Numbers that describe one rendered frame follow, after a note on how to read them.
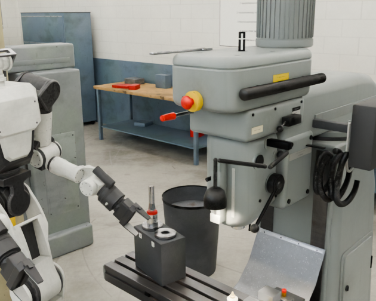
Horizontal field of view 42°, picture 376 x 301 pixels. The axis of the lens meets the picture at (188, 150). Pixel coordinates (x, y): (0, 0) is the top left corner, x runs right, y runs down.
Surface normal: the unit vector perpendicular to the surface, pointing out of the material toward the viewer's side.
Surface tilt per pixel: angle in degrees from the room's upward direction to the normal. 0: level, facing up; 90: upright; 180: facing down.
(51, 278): 66
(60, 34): 90
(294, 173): 90
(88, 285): 0
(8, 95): 45
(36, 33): 90
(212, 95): 90
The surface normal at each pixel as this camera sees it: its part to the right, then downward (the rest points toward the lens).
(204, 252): 0.47, 0.30
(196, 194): -0.18, 0.21
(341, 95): 0.73, 0.18
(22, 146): 0.87, 0.13
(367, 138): -0.68, 0.21
